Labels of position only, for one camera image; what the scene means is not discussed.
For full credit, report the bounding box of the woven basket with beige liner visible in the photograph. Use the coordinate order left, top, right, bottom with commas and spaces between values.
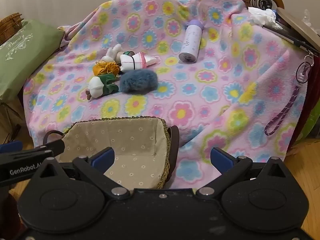
41, 116, 180, 190

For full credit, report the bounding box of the beige dark-edged board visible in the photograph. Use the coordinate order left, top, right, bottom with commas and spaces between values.
262, 7, 320, 55

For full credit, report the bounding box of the white crumpled tissue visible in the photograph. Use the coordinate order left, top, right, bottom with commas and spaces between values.
247, 6, 282, 29

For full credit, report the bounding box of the purple lanyard with keyring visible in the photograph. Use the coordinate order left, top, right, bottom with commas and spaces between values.
264, 51, 315, 136

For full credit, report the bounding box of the pink floral fleece blanket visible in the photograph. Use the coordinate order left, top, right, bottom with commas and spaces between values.
22, 0, 309, 183

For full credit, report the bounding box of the white purple-capped bottle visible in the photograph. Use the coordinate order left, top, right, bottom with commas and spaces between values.
179, 19, 203, 64

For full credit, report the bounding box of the blue fuzzy pouch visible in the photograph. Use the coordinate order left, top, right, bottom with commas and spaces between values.
119, 70, 158, 95

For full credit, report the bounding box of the green bag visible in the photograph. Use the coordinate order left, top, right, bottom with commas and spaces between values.
294, 105, 320, 145

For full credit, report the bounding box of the white and green plush doll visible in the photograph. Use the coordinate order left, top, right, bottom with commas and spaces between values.
86, 74, 120, 101

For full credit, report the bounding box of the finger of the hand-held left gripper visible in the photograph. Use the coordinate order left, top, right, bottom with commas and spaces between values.
0, 141, 23, 153
35, 139, 65, 157

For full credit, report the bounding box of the dark red cloth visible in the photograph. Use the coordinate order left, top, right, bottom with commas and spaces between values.
0, 187, 23, 240
287, 55, 320, 153

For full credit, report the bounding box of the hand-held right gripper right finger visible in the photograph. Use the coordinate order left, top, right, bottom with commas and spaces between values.
195, 147, 292, 200

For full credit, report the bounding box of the green printed cushion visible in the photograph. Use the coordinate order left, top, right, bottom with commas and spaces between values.
0, 20, 65, 103

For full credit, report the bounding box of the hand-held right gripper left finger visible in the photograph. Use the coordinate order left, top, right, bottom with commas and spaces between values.
31, 147, 130, 200

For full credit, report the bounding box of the black and white striped cloth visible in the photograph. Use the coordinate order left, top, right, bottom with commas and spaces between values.
249, 0, 273, 10

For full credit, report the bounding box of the white plush rabbit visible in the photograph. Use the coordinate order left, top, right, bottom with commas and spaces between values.
101, 44, 123, 63

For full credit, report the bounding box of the yellow drawstring pouch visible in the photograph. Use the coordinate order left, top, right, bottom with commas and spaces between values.
92, 60, 121, 77

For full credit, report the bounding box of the brown wicker basket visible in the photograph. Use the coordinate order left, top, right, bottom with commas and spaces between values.
0, 12, 24, 45

